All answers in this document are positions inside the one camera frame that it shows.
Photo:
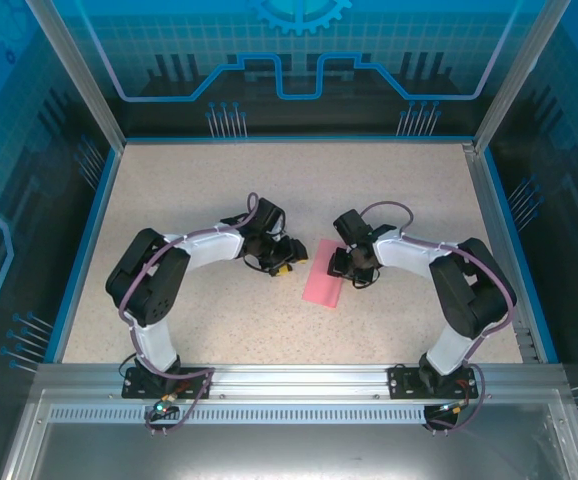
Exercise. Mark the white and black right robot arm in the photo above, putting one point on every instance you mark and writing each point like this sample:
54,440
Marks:
449,350

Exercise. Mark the aluminium frame post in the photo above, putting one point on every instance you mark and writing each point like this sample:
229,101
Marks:
515,75
83,75

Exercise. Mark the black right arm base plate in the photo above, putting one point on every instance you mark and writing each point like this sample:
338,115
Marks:
404,382

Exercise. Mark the pink paper sheet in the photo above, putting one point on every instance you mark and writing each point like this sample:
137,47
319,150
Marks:
321,280

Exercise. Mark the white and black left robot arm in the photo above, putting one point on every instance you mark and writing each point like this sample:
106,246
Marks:
154,345

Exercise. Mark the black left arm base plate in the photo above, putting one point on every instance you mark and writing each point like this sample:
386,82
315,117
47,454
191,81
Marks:
134,387

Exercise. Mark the aluminium side rail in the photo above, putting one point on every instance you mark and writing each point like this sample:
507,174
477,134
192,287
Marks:
486,200

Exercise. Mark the grey metal panel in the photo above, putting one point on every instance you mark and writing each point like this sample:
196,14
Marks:
289,450

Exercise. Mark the aluminium mounting rail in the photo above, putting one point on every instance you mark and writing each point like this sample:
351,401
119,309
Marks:
294,380

